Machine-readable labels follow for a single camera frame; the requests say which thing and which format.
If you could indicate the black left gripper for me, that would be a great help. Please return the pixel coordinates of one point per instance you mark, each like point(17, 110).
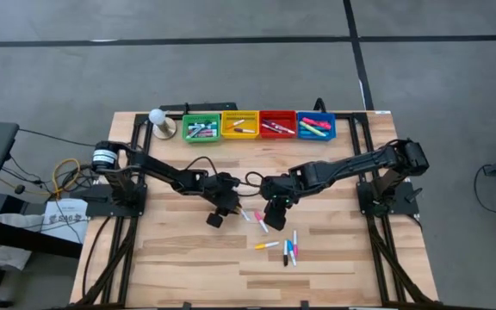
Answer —
point(224, 191)

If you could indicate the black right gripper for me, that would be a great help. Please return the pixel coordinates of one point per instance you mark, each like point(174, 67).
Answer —
point(280, 194)

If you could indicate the purple cap small marker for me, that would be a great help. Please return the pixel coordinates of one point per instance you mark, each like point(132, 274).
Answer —
point(269, 128)

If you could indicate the red cap small marker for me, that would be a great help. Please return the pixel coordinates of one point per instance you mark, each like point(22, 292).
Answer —
point(282, 128)

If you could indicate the cyan highlighter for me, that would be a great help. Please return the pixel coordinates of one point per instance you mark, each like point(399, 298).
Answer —
point(306, 134)

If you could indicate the dark red Expo marker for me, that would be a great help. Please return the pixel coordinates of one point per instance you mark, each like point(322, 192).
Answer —
point(208, 134)

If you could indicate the light green highlighter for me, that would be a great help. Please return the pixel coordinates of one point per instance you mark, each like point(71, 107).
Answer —
point(312, 130)

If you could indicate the teal Expo marker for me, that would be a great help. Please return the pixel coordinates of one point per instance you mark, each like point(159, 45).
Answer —
point(207, 125)

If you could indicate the dark green Expo marker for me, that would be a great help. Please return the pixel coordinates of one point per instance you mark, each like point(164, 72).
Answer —
point(194, 131)

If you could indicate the pink red highlighter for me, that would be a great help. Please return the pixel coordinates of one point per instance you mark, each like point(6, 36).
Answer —
point(324, 127)

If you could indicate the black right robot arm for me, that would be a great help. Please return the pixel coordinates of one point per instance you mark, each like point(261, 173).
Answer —
point(360, 161)

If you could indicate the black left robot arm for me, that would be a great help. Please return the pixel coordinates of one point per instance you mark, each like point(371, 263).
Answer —
point(162, 170)

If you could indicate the blue plastic basket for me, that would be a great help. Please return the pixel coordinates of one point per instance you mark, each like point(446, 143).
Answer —
point(317, 138)

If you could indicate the green plastic basket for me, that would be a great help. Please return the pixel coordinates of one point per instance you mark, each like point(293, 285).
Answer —
point(201, 140)

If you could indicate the red plastic basket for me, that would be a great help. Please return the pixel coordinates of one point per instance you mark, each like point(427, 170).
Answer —
point(278, 115)

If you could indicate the yellow plastic basket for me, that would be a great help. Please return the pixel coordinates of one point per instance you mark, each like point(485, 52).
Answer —
point(239, 116)

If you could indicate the black power strip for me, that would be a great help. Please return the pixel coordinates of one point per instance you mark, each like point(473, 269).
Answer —
point(205, 107)

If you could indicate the black table clamp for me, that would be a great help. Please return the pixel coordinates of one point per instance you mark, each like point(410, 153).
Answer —
point(304, 305)
point(186, 305)

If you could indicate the white bulb brass lamp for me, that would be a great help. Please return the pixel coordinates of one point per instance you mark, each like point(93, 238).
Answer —
point(157, 116)

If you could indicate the white tape strip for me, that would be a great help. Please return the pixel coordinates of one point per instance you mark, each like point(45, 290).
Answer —
point(381, 112)

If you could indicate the white printed paper bag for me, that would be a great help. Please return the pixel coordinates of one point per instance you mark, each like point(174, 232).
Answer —
point(65, 224)

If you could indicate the black desk crossbar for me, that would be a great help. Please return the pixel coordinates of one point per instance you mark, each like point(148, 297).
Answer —
point(24, 239)

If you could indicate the white plastic bag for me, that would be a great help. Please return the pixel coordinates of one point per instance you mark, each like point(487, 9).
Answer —
point(7, 256)

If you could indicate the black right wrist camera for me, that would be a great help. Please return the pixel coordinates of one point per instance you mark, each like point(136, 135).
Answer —
point(301, 172)

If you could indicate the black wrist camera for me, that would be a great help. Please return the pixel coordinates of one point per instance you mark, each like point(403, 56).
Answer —
point(196, 177)
point(301, 172)

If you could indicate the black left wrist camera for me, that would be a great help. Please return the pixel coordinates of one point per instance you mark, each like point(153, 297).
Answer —
point(196, 177)

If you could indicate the black aluminium table frame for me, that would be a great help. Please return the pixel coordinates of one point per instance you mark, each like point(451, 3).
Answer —
point(129, 254)
point(378, 258)

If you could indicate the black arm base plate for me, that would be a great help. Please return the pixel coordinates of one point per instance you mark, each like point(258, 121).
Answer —
point(97, 208)
point(405, 202)

